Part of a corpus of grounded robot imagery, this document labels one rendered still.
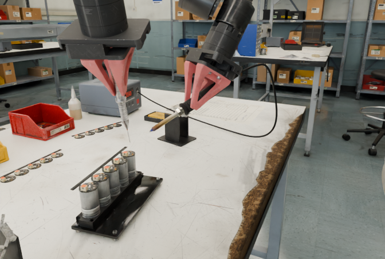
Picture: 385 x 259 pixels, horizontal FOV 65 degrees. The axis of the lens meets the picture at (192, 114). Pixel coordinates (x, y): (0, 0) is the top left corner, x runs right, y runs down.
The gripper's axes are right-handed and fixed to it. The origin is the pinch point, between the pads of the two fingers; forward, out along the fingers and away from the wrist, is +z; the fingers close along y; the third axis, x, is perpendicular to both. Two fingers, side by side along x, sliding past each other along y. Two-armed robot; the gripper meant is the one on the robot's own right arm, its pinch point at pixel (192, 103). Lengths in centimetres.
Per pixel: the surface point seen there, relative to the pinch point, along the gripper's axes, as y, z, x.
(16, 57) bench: -276, 33, -23
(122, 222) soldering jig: 9.9, 19.2, -8.0
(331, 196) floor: -56, 15, 152
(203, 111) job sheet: -33.6, 1.0, 25.6
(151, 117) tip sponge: -32.7, 8.9, 9.5
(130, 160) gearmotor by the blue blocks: 0.4, 13.2, -6.3
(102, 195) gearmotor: 6.3, 17.5, -10.9
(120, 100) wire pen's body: 3.8, 4.1, -13.5
